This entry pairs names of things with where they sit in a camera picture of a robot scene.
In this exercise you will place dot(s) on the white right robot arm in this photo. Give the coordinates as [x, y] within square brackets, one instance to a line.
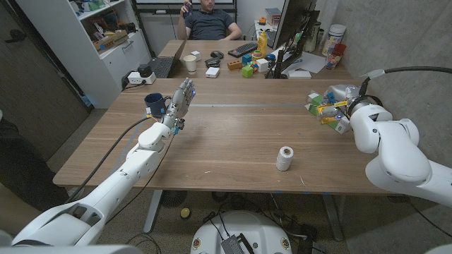
[395, 151]

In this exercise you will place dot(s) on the white table leg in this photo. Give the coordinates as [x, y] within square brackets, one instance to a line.
[153, 211]
[332, 217]

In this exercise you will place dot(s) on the white wipes canister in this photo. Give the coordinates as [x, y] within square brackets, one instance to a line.
[333, 39]

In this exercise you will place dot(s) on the green and white package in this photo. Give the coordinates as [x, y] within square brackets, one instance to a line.
[315, 101]

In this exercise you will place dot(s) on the black round floor grille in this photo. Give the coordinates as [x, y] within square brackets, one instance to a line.
[173, 198]

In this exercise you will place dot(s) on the brown brick block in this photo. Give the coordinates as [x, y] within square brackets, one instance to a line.
[234, 65]

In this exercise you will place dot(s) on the dark blue mug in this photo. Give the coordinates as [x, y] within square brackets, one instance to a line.
[154, 104]

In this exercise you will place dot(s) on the grey finned module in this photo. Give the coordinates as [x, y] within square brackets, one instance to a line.
[232, 245]

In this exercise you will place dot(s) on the black keyboard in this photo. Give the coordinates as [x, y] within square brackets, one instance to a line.
[243, 49]

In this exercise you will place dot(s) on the black power adapter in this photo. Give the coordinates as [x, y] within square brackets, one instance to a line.
[144, 70]

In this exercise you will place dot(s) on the person in black clothes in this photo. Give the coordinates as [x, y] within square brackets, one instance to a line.
[24, 169]

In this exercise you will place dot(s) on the dark bottle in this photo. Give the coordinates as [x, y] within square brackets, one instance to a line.
[312, 39]

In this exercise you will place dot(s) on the yellow ball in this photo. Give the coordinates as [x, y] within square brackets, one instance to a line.
[185, 213]

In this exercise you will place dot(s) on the black computer monitor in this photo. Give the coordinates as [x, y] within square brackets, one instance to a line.
[293, 21]

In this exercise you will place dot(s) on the red snack bag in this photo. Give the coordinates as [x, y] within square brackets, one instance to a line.
[335, 57]

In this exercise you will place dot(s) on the black laptop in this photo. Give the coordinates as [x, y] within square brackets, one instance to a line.
[162, 66]

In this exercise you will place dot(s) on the cardboard box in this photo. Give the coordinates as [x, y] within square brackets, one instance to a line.
[110, 40]

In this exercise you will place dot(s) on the flat white box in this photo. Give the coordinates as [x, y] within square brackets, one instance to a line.
[299, 74]

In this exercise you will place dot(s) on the black computer mouse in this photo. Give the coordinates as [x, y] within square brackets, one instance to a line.
[217, 54]

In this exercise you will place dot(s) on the teal cube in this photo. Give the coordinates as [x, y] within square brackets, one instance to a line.
[246, 59]

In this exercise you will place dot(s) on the blue round cap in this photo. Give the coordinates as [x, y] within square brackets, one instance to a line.
[270, 57]

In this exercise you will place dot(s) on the white robot torso base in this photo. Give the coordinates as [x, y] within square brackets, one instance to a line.
[261, 229]

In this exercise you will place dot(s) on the white power strip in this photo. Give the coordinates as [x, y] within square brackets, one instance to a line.
[136, 78]

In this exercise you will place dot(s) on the small white square box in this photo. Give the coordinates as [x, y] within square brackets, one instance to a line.
[212, 72]

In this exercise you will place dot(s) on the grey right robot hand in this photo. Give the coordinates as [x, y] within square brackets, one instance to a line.
[339, 92]

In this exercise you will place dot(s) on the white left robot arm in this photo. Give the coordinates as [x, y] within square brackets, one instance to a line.
[141, 162]

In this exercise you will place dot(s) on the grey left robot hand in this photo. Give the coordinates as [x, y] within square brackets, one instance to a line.
[183, 100]

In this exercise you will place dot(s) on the yellow squeeze bottle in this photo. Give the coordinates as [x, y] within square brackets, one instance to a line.
[262, 44]

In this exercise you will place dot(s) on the black stapler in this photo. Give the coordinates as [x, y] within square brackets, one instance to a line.
[212, 62]

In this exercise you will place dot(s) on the seated man in grey shirt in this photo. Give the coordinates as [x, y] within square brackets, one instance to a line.
[208, 24]

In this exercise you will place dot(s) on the multicolour puzzle cube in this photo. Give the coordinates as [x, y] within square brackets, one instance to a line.
[253, 66]

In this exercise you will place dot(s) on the clear storage box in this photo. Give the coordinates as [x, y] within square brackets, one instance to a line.
[273, 16]

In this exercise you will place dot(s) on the colourful stacking rings toy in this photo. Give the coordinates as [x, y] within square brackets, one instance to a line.
[256, 55]

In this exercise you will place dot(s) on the white paper cup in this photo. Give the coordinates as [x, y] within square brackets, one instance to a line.
[190, 64]

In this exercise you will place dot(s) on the white shelf unit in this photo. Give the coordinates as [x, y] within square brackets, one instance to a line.
[106, 70]

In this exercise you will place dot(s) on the white paper sheet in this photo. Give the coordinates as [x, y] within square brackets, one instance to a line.
[312, 63]

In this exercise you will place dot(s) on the small orange object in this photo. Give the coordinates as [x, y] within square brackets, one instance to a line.
[262, 20]

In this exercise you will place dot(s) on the green cube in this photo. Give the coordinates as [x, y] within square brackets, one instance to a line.
[247, 71]

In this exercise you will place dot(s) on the tiny white cube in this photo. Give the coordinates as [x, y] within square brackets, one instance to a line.
[196, 55]

